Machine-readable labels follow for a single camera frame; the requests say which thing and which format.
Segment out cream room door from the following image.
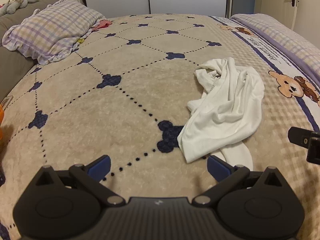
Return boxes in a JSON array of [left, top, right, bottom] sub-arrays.
[[262, 0, 300, 30]]

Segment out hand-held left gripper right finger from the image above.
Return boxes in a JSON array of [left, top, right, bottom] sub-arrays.
[[192, 155, 285, 207]]

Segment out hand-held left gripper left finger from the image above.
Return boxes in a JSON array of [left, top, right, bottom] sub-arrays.
[[35, 155, 126, 207]]

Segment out pink cloth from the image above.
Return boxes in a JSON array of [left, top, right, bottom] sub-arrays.
[[92, 19, 112, 32]]

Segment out white long-sleeve shirt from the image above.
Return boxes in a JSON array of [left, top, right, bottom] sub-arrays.
[[177, 57, 265, 170]]

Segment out orange plush toy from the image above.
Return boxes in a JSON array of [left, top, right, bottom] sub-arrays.
[[0, 104, 5, 140]]

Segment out beige patterned blanket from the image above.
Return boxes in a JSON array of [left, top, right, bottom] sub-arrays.
[[0, 14, 320, 240]]

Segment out grey upholstered headboard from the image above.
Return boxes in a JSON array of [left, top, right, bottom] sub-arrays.
[[0, 0, 69, 100]]

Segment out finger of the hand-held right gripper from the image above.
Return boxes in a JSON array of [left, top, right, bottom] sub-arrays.
[[288, 127, 320, 147]]

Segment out purple plaid quilt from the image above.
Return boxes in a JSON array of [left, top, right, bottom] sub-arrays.
[[230, 14, 320, 75]]

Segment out grey plush toy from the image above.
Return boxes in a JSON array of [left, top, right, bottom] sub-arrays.
[[0, 0, 42, 17]]

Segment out purple plaid pillow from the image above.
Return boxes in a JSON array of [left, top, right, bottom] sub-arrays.
[[2, 0, 105, 65]]

